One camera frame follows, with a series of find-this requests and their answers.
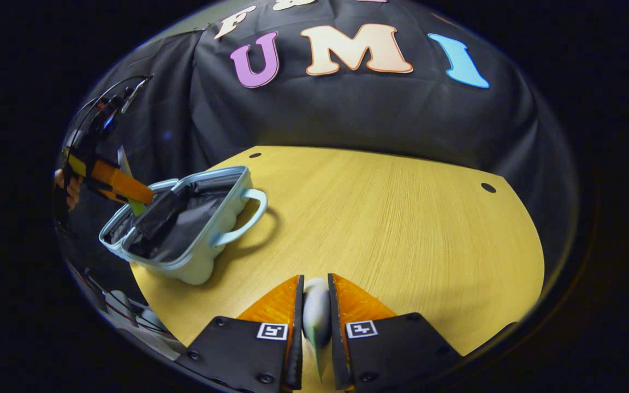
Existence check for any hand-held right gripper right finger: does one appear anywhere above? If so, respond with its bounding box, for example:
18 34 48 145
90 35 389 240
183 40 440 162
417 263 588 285
328 273 464 392

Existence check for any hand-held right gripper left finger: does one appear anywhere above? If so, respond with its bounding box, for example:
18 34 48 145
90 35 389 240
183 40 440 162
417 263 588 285
175 275 305 392

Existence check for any white green skin care tube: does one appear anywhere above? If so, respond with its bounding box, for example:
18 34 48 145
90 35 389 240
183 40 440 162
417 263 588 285
302 277 333 383

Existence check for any black backdrop cloth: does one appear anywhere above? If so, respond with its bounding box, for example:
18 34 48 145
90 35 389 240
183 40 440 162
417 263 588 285
55 0 580 230

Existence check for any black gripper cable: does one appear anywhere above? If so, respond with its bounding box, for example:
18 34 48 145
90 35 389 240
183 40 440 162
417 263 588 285
63 75 154 153

